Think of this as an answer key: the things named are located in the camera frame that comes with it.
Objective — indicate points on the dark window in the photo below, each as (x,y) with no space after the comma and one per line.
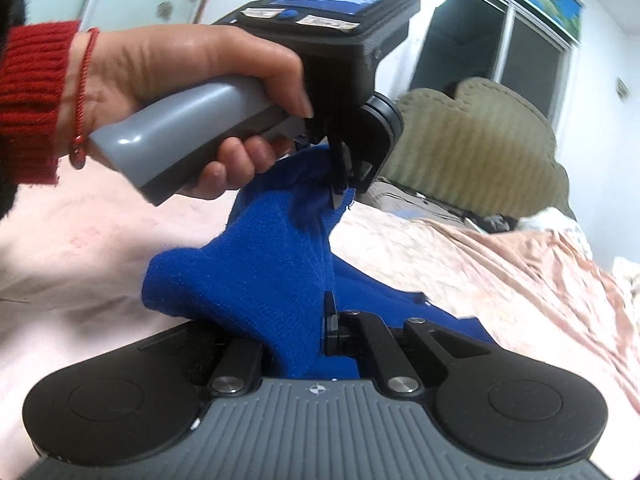
(522,44)

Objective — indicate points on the dark clothes pile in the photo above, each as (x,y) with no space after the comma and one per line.
(495,224)

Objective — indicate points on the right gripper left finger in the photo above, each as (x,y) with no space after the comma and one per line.
(239,370)

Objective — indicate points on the blue knit sweater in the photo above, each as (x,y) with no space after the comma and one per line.
(266,275)

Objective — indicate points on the white fluffy cloth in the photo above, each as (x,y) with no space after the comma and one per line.
(551,219)

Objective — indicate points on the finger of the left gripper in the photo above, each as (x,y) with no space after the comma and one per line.
(362,175)
(342,170)

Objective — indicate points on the olive padded headboard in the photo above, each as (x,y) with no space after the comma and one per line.
(485,149)

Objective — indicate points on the person's left hand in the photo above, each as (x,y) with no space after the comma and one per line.
(191,109)

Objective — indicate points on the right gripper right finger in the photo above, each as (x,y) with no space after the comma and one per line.
(365,337)

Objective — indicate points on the pink bed sheet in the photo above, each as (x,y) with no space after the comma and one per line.
(73,257)

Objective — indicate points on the red knit sleeve forearm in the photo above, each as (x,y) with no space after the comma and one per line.
(34,61)

